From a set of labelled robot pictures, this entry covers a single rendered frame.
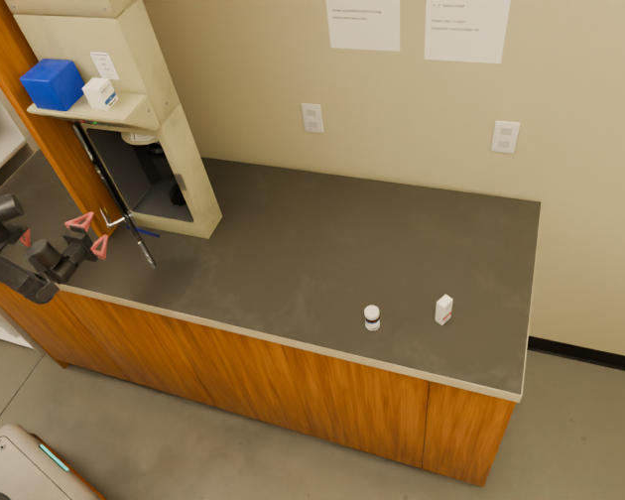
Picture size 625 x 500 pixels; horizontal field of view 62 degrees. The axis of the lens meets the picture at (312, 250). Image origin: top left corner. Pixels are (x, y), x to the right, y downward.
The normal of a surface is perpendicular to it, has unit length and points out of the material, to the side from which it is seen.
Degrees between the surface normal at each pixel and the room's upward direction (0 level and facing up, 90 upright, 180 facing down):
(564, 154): 90
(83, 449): 0
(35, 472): 0
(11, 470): 0
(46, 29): 90
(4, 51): 90
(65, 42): 90
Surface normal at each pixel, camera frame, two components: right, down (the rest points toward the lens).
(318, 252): -0.13, -0.65
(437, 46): -0.33, 0.74
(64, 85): 0.94, 0.17
